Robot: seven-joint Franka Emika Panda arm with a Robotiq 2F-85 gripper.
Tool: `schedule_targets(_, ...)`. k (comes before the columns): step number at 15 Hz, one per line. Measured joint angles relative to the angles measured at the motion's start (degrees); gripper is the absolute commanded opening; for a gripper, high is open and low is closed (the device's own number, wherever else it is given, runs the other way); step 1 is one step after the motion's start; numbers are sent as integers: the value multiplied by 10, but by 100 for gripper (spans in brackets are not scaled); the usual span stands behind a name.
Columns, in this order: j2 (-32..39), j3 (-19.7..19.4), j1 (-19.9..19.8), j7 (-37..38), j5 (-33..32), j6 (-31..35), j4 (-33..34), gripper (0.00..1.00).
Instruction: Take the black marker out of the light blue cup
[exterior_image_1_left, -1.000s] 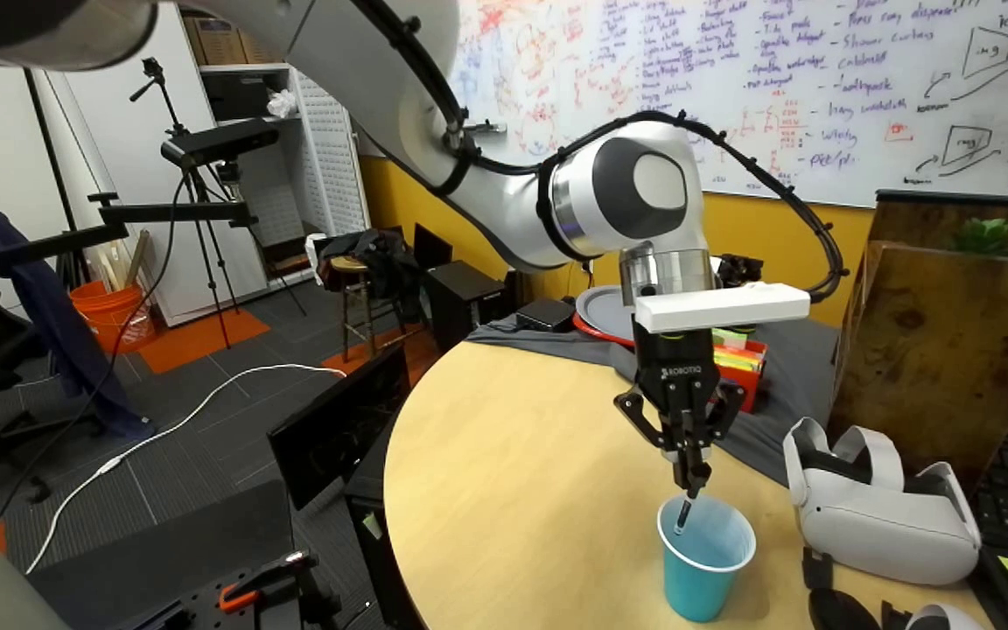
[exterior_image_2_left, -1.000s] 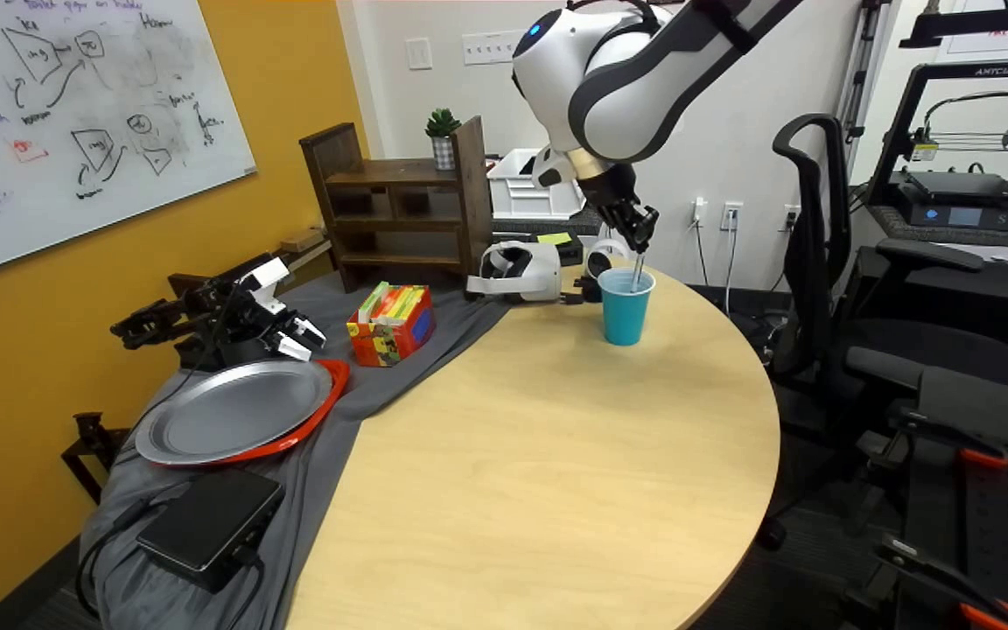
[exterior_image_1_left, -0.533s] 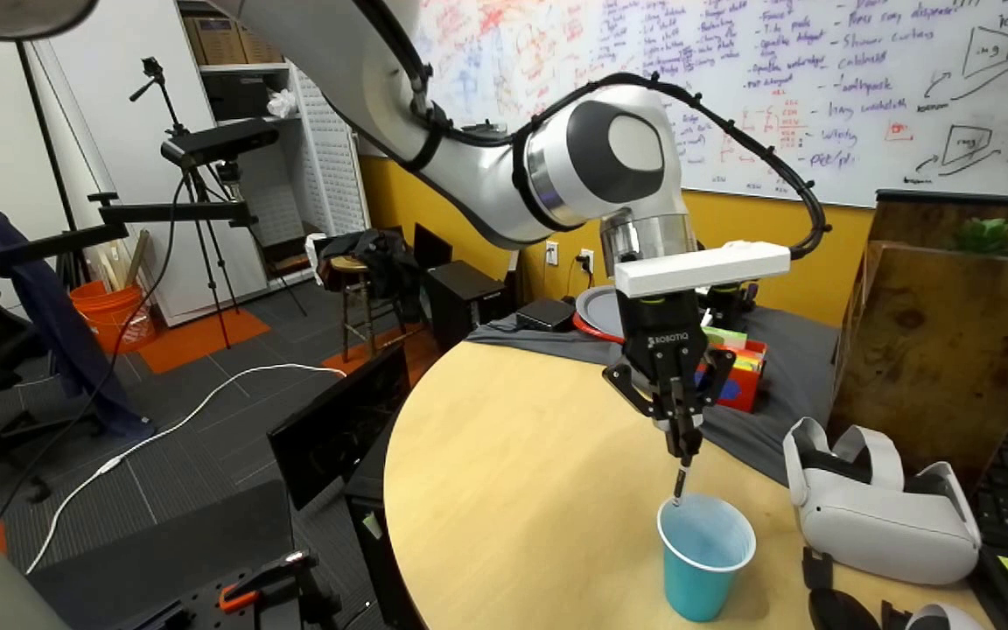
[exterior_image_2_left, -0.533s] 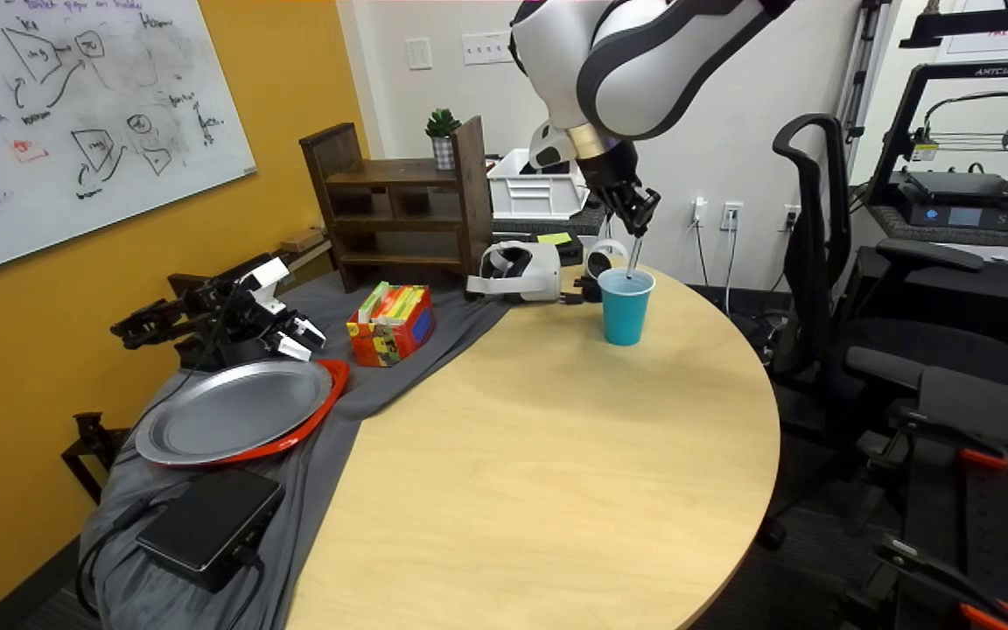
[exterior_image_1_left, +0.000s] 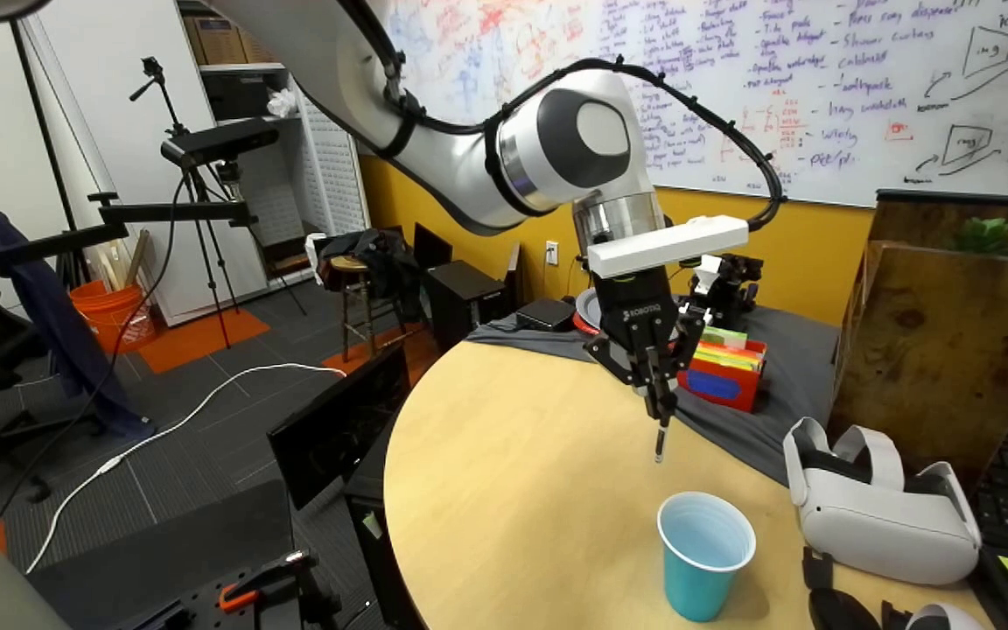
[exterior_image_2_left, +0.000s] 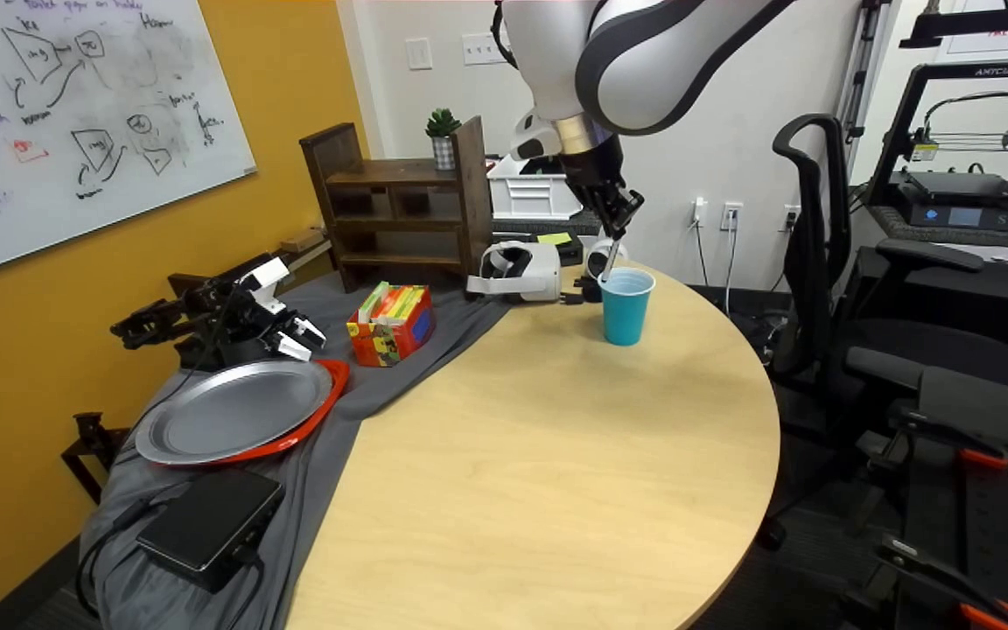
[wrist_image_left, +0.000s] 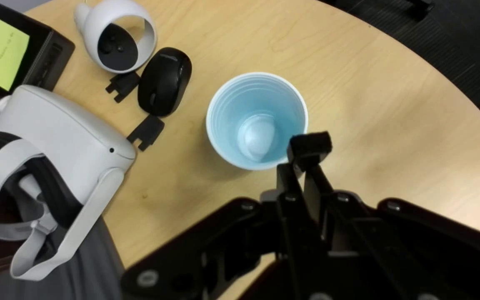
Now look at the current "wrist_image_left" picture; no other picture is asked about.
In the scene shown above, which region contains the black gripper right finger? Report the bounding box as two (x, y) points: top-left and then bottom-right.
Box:
(303, 161), (480, 300)

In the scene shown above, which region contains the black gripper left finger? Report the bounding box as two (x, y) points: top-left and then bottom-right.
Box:
(118, 160), (315, 300)

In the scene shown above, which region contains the black marker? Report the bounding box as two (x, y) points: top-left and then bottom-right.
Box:
(286, 130), (335, 171)

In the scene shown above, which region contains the light blue plastic cup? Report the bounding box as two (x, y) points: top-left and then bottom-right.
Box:
(203, 70), (310, 171)

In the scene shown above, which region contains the grey cloth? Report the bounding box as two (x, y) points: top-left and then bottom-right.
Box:
(0, 215), (126, 300)

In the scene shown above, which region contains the white VR headset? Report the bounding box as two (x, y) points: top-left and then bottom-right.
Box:
(0, 83), (140, 283)

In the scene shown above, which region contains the black laptop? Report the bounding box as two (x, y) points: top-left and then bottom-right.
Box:
(0, 0), (76, 125)

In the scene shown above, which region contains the yellow-green sticky note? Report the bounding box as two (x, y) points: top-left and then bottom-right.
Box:
(0, 16), (31, 93)

